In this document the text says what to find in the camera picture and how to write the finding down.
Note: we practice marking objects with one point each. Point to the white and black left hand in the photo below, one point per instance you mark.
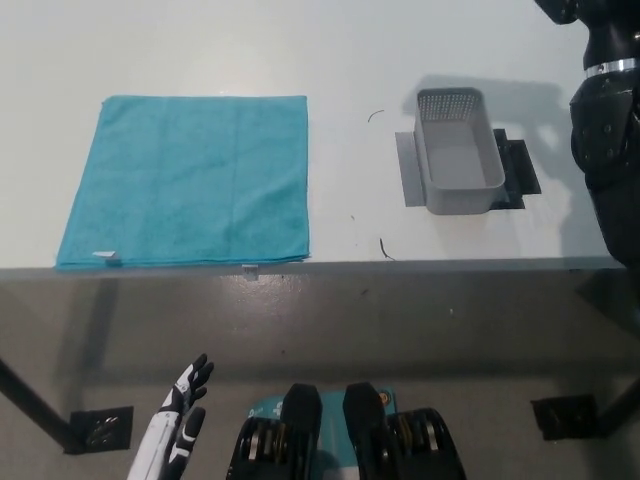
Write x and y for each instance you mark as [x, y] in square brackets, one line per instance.
[170, 430]

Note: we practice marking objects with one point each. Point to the black floor mounting plate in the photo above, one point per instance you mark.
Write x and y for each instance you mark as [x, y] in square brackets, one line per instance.
[102, 427]
[565, 417]

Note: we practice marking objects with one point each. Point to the white table edge sticker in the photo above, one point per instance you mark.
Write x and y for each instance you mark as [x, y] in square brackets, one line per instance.
[249, 270]

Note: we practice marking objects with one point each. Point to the white cloth label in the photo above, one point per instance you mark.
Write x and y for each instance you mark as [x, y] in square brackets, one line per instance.
[107, 255]

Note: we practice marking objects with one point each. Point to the teal microfibre cloth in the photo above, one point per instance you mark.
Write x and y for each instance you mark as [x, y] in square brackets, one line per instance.
[185, 185]

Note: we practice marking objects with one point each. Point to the grey perforated plastic basket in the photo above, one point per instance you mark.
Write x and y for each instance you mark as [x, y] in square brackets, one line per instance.
[457, 200]

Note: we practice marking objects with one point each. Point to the grey and black base plate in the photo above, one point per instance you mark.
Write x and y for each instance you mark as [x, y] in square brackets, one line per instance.
[520, 165]

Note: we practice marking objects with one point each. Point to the dark table bracket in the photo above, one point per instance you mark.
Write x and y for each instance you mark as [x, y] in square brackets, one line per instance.
[610, 295]

